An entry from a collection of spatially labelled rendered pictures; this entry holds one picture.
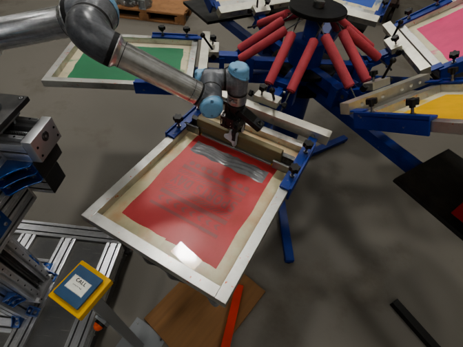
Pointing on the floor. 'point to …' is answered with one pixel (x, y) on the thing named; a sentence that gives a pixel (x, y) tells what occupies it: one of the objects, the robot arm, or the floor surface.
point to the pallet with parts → (179, 9)
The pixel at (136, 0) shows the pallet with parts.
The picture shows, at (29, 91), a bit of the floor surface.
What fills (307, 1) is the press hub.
